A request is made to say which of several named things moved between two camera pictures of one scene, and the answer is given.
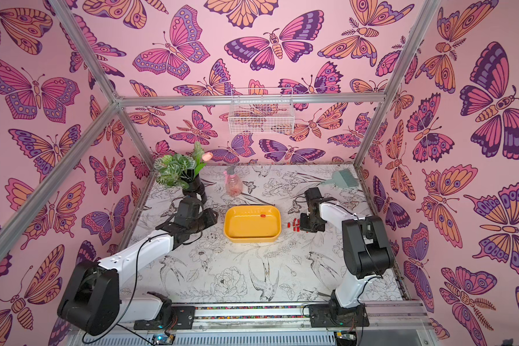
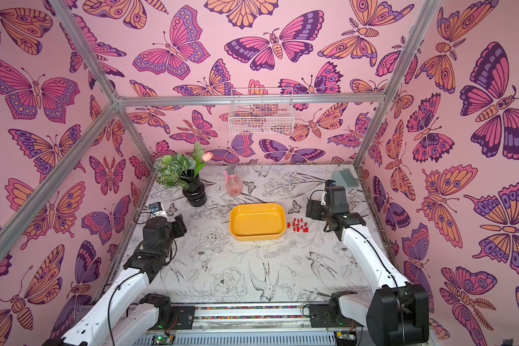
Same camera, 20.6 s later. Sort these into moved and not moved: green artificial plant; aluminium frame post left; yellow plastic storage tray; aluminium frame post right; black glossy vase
Moved: yellow plastic storage tray
Not moved: black glossy vase; green artificial plant; aluminium frame post right; aluminium frame post left
